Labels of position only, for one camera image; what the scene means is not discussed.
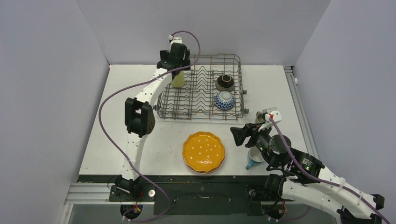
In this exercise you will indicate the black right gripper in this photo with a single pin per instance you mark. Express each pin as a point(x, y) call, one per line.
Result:
point(251, 136)

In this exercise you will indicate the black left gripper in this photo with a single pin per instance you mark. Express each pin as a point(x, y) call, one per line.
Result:
point(185, 62)

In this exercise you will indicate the blue mug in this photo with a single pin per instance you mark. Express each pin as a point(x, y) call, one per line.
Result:
point(254, 157)

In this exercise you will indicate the small grey-green mug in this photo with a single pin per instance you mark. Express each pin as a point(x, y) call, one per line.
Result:
point(259, 117)

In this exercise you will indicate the pale yellow mug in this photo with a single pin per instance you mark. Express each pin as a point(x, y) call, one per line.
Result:
point(178, 80)

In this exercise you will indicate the orange patterned small bowl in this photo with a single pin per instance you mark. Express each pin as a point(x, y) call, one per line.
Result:
point(224, 101)

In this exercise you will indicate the grey wire dish rack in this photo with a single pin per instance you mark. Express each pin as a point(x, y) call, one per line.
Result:
point(196, 99)

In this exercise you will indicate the dark patterned cream bowl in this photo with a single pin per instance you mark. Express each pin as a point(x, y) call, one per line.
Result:
point(225, 83)

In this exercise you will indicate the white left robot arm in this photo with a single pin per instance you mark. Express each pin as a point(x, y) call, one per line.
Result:
point(139, 116)

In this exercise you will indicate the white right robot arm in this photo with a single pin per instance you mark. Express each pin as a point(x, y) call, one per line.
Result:
point(306, 180)

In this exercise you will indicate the yellow polka dot plate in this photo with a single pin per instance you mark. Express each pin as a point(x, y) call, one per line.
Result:
point(203, 151)

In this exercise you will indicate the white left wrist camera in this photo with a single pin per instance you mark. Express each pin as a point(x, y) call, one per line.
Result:
point(175, 39)

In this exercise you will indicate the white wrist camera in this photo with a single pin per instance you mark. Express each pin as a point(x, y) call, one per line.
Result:
point(175, 39)
point(270, 117)

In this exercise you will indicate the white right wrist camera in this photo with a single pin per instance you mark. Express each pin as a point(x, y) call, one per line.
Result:
point(270, 117)

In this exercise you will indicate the aluminium side rail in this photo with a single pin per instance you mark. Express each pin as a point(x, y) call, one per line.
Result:
point(303, 121)

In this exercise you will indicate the black table frame rail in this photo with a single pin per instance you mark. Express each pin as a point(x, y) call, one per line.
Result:
point(254, 195)

